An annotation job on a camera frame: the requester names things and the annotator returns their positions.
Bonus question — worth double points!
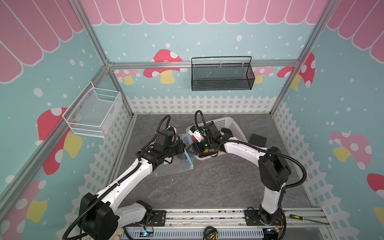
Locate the dark food piece right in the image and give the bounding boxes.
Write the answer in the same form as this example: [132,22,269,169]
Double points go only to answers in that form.
[221,128,234,140]

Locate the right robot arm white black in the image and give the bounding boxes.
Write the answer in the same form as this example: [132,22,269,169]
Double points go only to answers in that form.
[188,122,307,226]

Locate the yellow handled screwdriver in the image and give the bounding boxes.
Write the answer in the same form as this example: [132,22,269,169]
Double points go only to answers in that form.
[290,214,329,225]

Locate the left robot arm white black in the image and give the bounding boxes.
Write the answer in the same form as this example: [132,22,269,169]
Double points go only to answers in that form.
[62,115,186,240]

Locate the clear zip top bag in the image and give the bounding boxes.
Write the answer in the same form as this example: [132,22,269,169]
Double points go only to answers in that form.
[152,135,193,177]

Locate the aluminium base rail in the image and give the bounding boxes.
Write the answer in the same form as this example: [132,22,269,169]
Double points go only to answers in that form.
[150,208,330,229]

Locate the black square pad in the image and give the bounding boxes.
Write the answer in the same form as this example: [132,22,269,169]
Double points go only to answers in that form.
[248,134,267,148]

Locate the black wire wall basket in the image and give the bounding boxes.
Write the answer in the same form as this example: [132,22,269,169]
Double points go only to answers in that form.
[191,56,256,92]

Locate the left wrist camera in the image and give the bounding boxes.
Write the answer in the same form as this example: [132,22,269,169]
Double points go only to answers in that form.
[166,126,177,135]

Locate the white plastic basket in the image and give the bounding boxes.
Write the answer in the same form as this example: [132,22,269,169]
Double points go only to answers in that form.
[186,117,248,161]

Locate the white wire wall basket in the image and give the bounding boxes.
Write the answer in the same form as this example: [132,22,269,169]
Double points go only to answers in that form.
[63,82,123,138]

